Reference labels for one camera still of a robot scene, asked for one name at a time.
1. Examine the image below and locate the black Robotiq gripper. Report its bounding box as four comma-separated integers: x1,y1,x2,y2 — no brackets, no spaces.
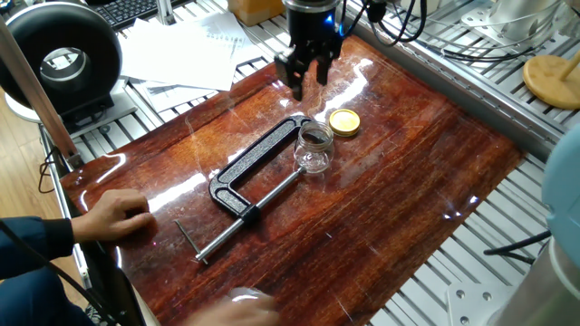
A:
274,5,344,102

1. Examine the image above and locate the gold metal jar lid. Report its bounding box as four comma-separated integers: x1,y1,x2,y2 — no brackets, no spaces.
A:
328,108,363,139

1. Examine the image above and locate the clear glass jar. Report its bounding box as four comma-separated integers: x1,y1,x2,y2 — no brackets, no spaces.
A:
293,120,335,175

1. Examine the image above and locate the black C-clamp with steel screw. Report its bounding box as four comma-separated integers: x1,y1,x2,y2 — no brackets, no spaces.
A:
174,114,316,266

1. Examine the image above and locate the left forearm in blue sleeve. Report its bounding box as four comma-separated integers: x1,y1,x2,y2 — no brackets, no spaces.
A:
0,216,76,280

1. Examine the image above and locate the person's left hand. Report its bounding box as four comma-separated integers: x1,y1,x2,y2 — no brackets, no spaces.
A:
71,188,156,244

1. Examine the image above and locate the person's right hand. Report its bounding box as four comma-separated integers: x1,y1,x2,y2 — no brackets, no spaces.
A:
183,294,282,326

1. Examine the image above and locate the orange cardboard box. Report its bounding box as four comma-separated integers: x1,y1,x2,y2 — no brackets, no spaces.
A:
226,0,286,27

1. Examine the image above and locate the printed white paper sheet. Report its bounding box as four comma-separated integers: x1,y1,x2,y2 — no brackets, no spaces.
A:
194,11,264,67

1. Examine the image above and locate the large blank white paper sheet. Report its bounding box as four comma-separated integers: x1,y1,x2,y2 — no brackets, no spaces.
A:
120,17,239,91

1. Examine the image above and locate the wood grain table mat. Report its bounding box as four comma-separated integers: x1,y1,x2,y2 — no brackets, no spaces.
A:
58,34,527,326

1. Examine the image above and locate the black computer keyboard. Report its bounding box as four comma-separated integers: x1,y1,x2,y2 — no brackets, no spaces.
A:
88,0,191,31

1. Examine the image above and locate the round wooden stand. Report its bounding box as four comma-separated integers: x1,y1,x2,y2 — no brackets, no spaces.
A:
522,47,580,110

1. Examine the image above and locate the aluminium strut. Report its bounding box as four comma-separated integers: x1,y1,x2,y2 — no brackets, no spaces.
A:
0,15,85,171

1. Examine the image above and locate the black table side panel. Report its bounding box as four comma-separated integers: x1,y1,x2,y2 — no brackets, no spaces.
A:
79,239,149,326

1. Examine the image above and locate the person's blue-clad leg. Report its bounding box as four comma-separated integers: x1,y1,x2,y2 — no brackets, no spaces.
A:
0,266,94,326

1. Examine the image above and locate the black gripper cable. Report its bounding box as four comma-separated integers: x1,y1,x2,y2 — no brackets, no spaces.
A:
342,0,430,46

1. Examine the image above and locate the silver metal post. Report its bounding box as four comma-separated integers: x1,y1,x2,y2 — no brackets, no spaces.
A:
155,0,177,26

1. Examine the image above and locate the aluminium table rail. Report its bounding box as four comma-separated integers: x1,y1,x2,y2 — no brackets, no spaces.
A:
343,8,566,162

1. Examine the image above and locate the bundle of black cables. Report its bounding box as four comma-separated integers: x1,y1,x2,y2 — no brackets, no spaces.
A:
425,26,567,64

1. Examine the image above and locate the silver flanged mount base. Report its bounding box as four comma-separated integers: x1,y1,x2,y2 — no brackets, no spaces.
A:
461,0,572,46

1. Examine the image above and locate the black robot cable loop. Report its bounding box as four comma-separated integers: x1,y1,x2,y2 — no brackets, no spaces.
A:
482,229,553,266

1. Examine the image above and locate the thin black floor cable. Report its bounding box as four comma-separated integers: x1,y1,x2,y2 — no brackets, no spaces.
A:
37,144,63,195

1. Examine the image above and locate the black ring-shaped device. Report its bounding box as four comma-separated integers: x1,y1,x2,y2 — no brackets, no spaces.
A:
0,2,123,132

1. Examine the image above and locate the silver robot mount plate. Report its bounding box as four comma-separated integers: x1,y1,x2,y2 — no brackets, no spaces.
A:
446,280,517,326

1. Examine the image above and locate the black cable over lap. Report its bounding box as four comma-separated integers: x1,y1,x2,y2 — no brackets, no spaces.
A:
0,219,119,326

